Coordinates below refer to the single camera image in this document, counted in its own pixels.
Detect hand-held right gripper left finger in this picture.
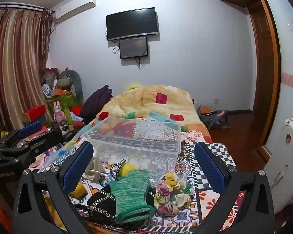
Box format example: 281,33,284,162
12,141,94,234

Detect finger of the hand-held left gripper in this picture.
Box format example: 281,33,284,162
0,121,43,153
13,124,64,167

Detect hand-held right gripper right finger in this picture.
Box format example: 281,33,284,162
194,141,276,234

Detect beige sock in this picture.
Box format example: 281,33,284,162
84,149,106,181

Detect black knitted hat with chain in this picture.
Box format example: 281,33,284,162
86,184,157,226

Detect floral fabric scrunchie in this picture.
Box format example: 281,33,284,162
154,172,195,216

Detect green knitted glove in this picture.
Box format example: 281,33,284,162
110,169,156,224

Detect clear plastic storage box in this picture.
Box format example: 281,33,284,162
84,116,181,174

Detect yellow soft toy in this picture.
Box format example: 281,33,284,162
69,182,88,198

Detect yellow soft ball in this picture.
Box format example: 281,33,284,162
119,162,138,177

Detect red box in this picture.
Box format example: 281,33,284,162
23,105,47,121

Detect pink bunny toy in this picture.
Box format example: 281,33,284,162
52,101,67,128

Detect green bottle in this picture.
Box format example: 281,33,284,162
64,109,74,126

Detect green cardboard box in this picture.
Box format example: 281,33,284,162
46,91,75,123

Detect patterned colourful blanket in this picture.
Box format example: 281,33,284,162
29,127,247,234

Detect grey bag with books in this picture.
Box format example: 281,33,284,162
197,105,231,130

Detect dark purple clothing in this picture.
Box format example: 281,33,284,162
80,85,113,119

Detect large green plush toy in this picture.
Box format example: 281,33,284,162
57,69,84,106

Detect striped brown curtain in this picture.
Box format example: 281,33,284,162
0,7,52,133

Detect white suitcase with stickers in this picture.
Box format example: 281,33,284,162
263,113,293,215

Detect yellow quilt with red patches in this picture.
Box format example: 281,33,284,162
71,85,213,147

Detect white air conditioner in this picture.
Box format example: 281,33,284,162
52,0,96,25

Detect black white braided hair tie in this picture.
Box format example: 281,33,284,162
109,159,126,180

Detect silver glitter hair tie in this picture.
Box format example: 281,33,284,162
148,169,167,186

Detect wooden door frame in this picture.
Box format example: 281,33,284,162
248,0,282,163

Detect small black wall monitor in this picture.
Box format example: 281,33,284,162
119,36,149,59

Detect black wall television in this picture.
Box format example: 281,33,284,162
106,8,160,42

